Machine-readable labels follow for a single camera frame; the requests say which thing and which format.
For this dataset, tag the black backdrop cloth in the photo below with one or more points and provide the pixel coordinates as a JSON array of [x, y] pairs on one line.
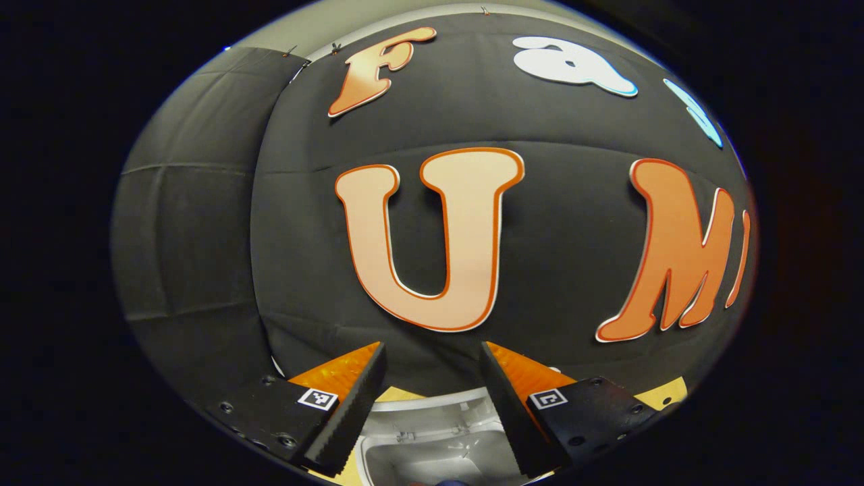
[[560, 256]]

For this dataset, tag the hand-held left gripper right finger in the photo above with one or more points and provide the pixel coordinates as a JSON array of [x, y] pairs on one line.
[[506, 412]]

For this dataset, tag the white desktop garbage bin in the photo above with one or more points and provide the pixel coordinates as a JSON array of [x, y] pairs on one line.
[[439, 432]]

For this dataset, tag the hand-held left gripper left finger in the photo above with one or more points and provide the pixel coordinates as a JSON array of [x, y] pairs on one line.
[[354, 412]]

